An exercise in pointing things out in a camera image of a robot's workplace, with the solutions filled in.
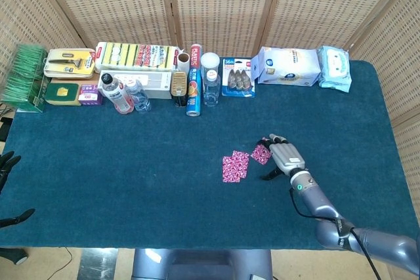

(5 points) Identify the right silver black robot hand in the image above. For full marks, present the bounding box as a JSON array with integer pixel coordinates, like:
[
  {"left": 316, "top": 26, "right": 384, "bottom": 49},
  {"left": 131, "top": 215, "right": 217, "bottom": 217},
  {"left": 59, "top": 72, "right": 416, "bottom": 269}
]
[{"left": 257, "top": 133, "right": 306, "bottom": 182}]

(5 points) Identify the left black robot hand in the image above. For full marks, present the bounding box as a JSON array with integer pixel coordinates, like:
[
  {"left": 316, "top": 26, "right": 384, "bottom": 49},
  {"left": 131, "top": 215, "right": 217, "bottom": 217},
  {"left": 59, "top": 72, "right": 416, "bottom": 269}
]
[{"left": 0, "top": 151, "right": 36, "bottom": 228}]

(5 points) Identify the pink patterned card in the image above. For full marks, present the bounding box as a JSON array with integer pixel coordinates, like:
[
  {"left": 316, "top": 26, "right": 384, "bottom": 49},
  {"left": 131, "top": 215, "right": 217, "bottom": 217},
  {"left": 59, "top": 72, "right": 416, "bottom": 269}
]
[{"left": 222, "top": 155, "right": 243, "bottom": 184}]

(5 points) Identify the black device beside table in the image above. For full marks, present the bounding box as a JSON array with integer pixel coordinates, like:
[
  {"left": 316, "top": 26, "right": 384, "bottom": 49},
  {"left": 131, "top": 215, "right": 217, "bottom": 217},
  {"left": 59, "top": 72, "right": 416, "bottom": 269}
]
[{"left": 0, "top": 116, "right": 13, "bottom": 143}]

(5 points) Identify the green tea bag box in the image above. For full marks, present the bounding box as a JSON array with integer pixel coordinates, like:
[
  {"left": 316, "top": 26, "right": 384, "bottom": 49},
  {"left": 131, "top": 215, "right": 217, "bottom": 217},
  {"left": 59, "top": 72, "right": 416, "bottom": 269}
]
[{"left": 0, "top": 43, "right": 49, "bottom": 113}]

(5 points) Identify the white tissue pack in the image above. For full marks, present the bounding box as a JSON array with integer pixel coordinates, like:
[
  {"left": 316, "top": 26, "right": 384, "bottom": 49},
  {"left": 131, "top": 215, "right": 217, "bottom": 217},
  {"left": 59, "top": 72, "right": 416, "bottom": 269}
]
[{"left": 251, "top": 46, "right": 322, "bottom": 87}]

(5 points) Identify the green yellow scouring sponge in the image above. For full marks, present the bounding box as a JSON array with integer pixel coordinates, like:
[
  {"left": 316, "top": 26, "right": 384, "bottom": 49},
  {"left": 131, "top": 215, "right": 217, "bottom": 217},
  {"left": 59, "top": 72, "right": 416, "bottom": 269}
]
[{"left": 45, "top": 82, "right": 82, "bottom": 107}]

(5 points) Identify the black caster base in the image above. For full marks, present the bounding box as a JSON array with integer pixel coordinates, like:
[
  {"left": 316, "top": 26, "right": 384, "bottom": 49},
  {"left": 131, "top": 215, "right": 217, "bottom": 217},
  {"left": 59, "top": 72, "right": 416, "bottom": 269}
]
[{"left": 0, "top": 247, "right": 28, "bottom": 265}]

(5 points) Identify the blue hook blister pack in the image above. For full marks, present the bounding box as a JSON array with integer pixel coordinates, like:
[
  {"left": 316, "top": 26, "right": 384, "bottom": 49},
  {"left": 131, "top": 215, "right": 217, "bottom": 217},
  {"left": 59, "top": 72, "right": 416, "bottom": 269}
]
[{"left": 221, "top": 57, "right": 257, "bottom": 98}]

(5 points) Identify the light blue wet wipes pack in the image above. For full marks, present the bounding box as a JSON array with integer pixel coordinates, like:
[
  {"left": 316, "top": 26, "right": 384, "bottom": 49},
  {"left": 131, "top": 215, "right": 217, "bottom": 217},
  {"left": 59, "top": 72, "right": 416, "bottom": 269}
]
[{"left": 316, "top": 45, "right": 352, "bottom": 93}]

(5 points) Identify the tall clear bottle white cap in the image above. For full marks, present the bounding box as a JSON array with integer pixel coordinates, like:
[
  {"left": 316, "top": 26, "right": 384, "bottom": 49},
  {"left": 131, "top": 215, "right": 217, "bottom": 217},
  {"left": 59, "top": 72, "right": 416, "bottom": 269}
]
[{"left": 202, "top": 69, "right": 222, "bottom": 108}]

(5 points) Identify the small purple box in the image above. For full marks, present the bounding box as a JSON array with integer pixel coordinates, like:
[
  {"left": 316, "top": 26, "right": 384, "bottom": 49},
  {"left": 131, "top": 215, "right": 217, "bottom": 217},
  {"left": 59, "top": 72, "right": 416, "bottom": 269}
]
[{"left": 77, "top": 84, "right": 104, "bottom": 106}]

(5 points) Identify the flat brown cardboard box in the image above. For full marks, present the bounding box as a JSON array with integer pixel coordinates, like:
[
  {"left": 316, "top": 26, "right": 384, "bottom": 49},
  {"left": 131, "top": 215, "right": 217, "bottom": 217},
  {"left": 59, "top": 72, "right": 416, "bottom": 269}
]
[{"left": 48, "top": 73, "right": 102, "bottom": 87}]

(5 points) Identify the yellow razor blister pack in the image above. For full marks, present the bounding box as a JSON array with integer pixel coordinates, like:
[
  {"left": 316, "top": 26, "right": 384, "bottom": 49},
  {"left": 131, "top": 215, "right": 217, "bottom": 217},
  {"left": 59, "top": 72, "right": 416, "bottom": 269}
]
[{"left": 43, "top": 48, "right": 96, "bottom": 79}]

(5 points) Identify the blue plastic wrap roll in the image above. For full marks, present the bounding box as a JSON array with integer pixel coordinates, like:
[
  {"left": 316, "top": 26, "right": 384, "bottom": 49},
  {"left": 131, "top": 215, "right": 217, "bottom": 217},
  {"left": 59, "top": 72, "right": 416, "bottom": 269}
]
[{"left": 185, "top": 43, "right": 203, "bottom": 117}]

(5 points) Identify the clear round plastic jar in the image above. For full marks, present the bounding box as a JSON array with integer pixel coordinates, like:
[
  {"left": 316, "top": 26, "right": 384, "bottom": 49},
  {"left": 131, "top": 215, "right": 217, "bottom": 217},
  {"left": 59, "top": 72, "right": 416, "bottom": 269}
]
[{"left": 200, "top": 52, "right": 221, "bottom": 76}]

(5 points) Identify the teal felt table cover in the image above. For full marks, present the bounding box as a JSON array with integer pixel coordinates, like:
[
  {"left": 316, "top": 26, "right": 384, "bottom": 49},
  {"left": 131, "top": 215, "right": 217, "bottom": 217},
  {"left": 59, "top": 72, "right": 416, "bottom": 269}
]
[{"left": 0, "top": 60, "right": 411, "bottom": 250}]

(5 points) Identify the black gold tin can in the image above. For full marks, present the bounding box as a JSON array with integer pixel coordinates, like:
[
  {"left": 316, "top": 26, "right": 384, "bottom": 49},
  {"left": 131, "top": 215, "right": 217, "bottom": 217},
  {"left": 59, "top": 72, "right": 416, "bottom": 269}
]
[{"left": 171, "top": 70, "right": 188, "bottom": 108}]

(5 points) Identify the pink drink bottle black cap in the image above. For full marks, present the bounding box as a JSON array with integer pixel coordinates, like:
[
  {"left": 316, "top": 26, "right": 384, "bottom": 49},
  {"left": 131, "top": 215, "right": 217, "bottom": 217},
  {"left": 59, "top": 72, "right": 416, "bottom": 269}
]
[{"left": 100, "top": 73, "right": 135, "bottom": 115}]

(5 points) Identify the grey robot torso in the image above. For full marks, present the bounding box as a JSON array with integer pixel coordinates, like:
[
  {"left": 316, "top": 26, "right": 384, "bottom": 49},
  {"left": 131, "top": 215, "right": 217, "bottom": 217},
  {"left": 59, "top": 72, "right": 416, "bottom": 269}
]
[{"left": 132, "top": 248, "right": 274, "bottom": 280}]

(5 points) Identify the grey metal floor plate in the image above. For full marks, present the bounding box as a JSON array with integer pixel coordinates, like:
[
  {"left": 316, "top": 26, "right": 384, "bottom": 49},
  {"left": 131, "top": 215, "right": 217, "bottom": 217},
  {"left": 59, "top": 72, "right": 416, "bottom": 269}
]
[{"left": 79, "top": 248, "right": 119, "bottom": 280}]

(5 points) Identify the white paper roll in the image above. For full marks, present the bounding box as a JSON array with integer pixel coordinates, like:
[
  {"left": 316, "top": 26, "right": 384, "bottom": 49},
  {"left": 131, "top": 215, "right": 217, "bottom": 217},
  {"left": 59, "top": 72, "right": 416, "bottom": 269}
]
[{"left": 177, "top": 52, "right": 191, "bottom": 74}]

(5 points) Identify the small clear water bottle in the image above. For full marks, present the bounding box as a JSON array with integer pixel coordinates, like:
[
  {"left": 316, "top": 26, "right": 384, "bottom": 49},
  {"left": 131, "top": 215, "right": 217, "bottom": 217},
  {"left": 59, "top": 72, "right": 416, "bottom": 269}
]
[{"left": 125, "top": 79, "right": 152, "bottom": 113}]

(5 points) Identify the long white cardboard box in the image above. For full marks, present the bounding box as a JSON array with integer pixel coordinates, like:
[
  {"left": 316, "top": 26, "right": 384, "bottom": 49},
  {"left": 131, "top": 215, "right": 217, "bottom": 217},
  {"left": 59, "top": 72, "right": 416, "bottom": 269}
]
[{"left": 97, "top": 70, "right": 174, "bottom": 100}]

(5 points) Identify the woven bamboo folding screen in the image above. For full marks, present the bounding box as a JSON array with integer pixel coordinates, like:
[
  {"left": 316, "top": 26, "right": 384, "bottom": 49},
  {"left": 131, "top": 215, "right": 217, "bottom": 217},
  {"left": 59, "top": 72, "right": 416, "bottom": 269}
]
[{"left": 0, "top": 0, "right": 420, "bottom": 280}]

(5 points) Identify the yellow green sponge multipack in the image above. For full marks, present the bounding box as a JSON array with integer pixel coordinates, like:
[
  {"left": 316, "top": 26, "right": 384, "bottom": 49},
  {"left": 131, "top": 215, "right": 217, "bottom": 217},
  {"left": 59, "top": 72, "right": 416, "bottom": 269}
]
[{"left": 94, "top": 41, "right": 180, "bottom": 71}]

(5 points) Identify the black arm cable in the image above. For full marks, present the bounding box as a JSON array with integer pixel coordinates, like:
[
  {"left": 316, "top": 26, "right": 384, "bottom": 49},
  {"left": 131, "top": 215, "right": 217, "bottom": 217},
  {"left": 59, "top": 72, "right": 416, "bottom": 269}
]
[{"left": 288, "top": 187, "right": 383, "bottom": 280}]

